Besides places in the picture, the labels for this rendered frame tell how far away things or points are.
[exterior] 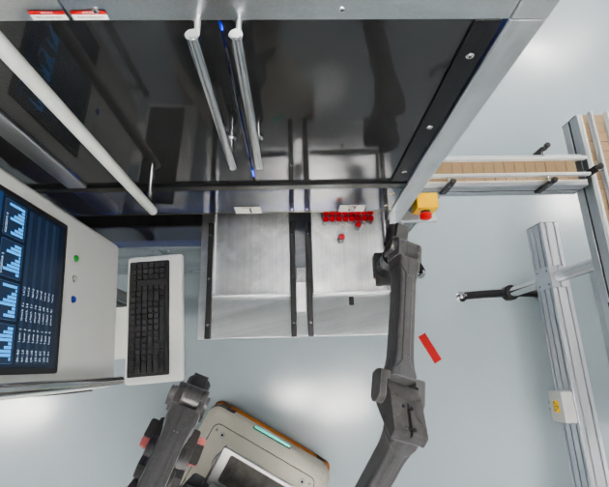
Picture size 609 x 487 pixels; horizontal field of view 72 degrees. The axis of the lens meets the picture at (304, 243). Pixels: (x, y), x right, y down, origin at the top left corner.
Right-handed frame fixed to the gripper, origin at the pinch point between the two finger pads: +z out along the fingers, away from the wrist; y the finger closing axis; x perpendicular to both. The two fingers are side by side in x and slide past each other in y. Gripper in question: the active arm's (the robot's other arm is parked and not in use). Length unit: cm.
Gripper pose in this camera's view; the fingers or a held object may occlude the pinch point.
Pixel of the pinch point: (380, 277)
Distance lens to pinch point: 135.4
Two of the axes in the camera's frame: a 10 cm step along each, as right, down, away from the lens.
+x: -10.0, 0.1, -0.2
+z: -0.1, 3.9, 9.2
